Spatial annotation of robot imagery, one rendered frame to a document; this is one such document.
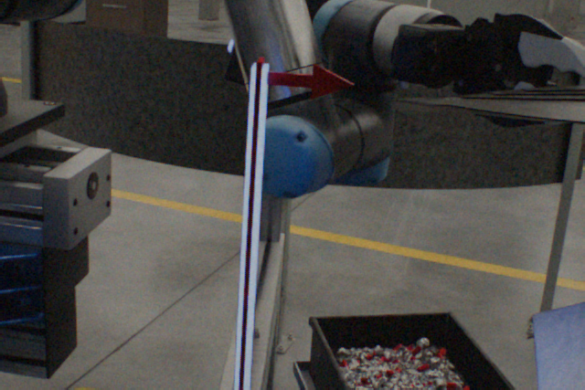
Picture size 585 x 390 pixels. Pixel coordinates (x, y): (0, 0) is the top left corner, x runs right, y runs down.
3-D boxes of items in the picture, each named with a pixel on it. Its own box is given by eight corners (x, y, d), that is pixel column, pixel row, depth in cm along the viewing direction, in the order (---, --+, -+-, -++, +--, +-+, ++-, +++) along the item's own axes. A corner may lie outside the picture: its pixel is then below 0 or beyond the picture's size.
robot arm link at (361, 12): (358, 68, 91) (365, -7, 89) (424, 86, 83) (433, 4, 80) (302, 69, 87) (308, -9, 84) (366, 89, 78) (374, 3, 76)
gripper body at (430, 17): (575, 34, 68) (474, 16, 78) (512, 23, 63) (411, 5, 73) (556, 119, 70) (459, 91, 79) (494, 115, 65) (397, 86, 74)
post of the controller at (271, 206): (280, 243, 112) (289, 104, 106) (258, 241, 112) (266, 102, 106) (281, 235, 114) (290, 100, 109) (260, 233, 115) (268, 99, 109)
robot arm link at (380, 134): (291, 185, 83) (298, 81, 80) (335, 163, 93) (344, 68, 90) (360, 201, 80) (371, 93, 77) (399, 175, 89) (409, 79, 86)
